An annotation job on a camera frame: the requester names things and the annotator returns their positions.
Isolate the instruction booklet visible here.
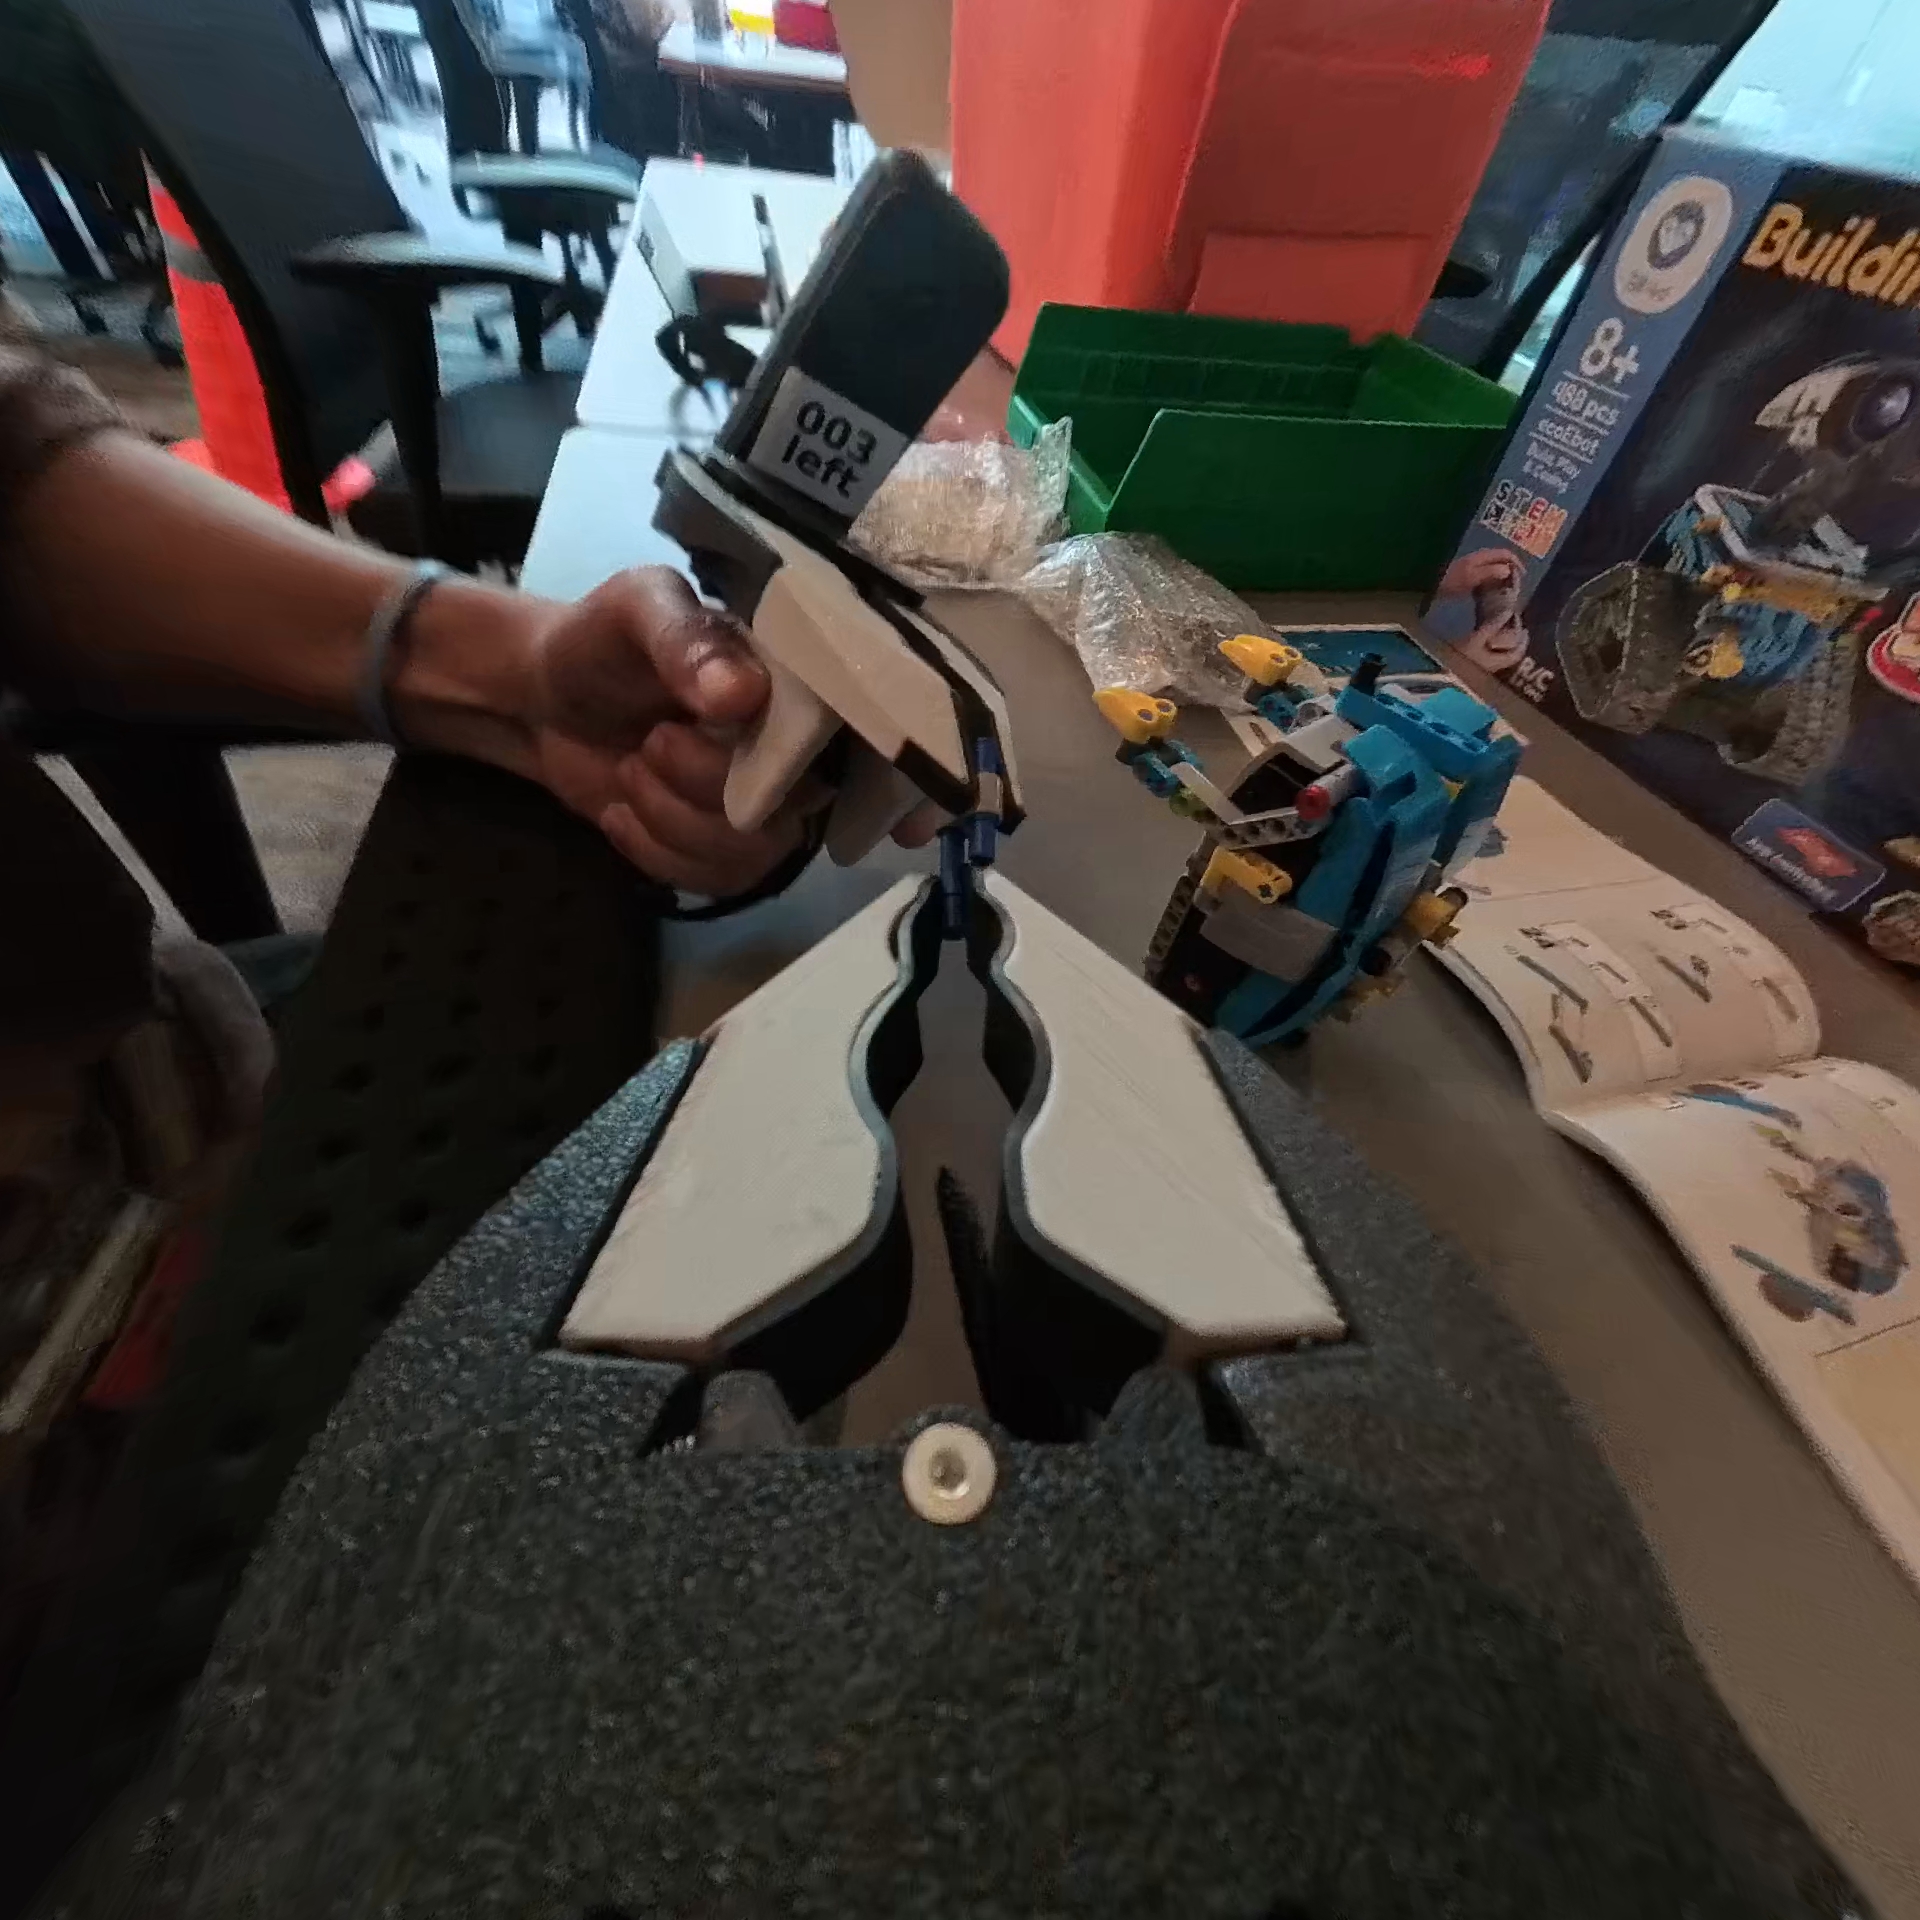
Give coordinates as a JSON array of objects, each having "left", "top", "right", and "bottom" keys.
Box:
[{"left": 1417, "top": 781, "right": 1920, "bottom": 1583}]

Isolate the toy brick robot model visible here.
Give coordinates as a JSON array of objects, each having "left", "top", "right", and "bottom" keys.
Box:
[{"left": 1094, "top": 633, "right": 1524, "bottom": 1050}]

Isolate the blue toy set box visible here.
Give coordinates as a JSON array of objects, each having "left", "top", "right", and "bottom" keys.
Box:
[{"left": 1424, "top": 128, "right": 1920, "bottom": 963}]

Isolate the person's left hand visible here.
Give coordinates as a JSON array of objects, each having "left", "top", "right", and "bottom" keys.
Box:
[{"left": 525, "top": 565, "right": 843, "bottom": 904}]

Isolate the sticker sheet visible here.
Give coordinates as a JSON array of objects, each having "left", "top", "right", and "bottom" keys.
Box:
[{"left": 1281, "top": 621, "right": 1449, "bottom": 693}]

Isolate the orange storage bin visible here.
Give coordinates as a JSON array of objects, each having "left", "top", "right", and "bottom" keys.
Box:
[{"left": 947, "top": 0, "right": 1553, "bottom": 369}]

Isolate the grey wristband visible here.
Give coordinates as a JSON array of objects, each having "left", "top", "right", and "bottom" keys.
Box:
[{"left": 353, "top": 560, "right": 458, "bottom": 749}]

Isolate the small white box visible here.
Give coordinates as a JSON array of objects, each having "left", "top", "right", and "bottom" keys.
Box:
[{"left": 631, "top": 195, "right": 785, "bottom": 324}]

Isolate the green storage bin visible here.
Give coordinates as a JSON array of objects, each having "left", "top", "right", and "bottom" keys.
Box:
[{"left": 1007, "top": 304, "right": 1522, "bottom": 593}]

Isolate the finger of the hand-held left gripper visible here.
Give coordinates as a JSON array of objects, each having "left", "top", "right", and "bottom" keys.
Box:
[
  {"left": 857, "top": 560, "right": 1033, "bottom": 838},
  {"left": 754, "top": 545, "right": 994, "bottom": 815}
]

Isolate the black office chair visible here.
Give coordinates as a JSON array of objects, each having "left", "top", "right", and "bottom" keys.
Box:
[
  {"left": 291, "top": 149, "right": 646, "bottom": 526},
  {"left": 1417, "top": 0, "right": 1777, "bottom": 378}
]

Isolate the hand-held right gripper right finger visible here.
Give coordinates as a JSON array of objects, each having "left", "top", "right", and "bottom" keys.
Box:
[{"left": 966, "top": 869, "right": 1348, "bottom": 1415}]

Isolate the black strap clip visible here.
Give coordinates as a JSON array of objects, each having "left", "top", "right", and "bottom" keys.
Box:
[{"left": 655, "top": 315, "right": 757, "bottom": 395}]

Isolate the person's left forearm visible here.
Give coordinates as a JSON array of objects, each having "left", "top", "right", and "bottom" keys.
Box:
[{"left": 0, "top": 338, "right": 549, "bottom": 754}]

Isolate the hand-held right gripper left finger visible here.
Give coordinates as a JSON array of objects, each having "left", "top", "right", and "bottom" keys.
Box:
[{"left": 555, "top": 870, "right": 933, "bottom": 1404}]

